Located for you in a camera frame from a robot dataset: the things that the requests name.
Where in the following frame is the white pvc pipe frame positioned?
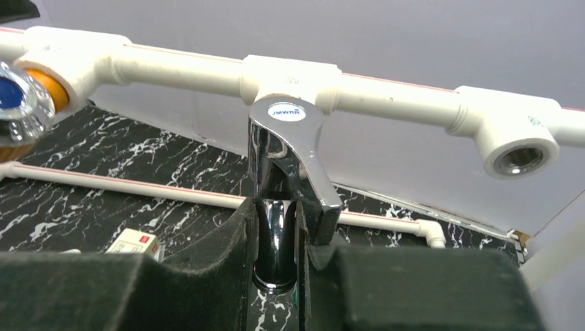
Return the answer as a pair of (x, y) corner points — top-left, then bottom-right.
(1, 26), (584, 229)

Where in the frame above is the chrome metal faucet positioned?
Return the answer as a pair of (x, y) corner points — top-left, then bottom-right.
(248, 96), (343, 294)

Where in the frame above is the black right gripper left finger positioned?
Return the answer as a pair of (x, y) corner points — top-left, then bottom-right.
(1, 199), (255, 330)

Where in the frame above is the small white red box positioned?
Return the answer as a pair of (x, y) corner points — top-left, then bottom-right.
(106, 228), (165, 262)

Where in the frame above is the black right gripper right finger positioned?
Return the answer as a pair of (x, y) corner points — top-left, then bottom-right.
(296, 203), (546, 330)

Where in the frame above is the orange plastic faucet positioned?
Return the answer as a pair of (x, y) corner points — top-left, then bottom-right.
(1, 62), (70, 163)

